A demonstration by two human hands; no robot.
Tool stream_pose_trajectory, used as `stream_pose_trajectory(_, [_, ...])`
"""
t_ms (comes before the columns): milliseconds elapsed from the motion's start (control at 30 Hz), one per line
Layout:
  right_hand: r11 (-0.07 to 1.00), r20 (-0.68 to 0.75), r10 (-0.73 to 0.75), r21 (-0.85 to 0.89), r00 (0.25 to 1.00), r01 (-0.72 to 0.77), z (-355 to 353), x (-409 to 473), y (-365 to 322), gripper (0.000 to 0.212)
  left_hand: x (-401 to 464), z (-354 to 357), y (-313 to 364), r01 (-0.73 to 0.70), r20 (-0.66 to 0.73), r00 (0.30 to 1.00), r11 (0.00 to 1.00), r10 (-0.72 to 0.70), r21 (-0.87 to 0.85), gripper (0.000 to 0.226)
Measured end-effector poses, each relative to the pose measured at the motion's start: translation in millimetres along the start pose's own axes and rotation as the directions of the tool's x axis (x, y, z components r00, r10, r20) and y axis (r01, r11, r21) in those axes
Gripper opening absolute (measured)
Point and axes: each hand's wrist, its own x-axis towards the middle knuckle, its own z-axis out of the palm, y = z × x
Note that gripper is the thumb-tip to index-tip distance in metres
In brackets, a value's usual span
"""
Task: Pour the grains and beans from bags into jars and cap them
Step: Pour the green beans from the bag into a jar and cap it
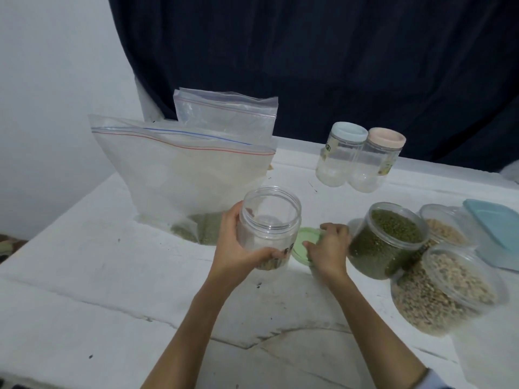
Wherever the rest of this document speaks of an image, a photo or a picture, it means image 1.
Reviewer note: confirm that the dark blue curtain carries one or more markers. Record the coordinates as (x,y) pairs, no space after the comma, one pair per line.
(316,56)

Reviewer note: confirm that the open jar of green beans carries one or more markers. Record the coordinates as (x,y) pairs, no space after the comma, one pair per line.
(385,238)

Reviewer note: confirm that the person's right hand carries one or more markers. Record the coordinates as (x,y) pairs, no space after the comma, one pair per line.
(332,255)

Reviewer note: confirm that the large zip bag with beans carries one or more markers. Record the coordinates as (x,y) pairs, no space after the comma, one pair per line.
(170,178)

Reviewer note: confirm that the person's left thumb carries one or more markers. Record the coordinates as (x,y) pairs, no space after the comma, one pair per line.
(269,254)

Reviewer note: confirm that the clear plastic jar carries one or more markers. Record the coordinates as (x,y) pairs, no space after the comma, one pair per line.
(275,214)

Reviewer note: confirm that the small open jar of grains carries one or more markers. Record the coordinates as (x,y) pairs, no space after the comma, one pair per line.
(446,228)

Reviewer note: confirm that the person's left hand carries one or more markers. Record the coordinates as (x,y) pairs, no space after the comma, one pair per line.
(229,255)

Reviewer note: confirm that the clear jar with pink lid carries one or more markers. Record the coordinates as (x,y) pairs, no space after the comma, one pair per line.
(375,166)

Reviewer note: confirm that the large open jar of grains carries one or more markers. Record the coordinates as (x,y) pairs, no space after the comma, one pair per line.
(442,291)

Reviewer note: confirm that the person's right thumb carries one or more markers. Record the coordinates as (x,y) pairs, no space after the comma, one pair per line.
(311,249)

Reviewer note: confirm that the green jar lid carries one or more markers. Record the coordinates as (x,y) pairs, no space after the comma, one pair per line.
(304,243)

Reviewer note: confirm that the person's right forearm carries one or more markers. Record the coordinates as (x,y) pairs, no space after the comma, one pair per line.
(373,332)

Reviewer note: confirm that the person's left forearm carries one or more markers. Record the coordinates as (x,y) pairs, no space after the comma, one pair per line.
(190,336)

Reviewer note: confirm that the clear jar with blue lid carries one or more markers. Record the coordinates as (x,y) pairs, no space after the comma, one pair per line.
(338,157)

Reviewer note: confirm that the container with blue lid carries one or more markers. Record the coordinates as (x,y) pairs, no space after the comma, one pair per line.
(492,230)

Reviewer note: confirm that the small empty zip bag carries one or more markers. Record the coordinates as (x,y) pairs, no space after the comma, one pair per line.
(227,113)

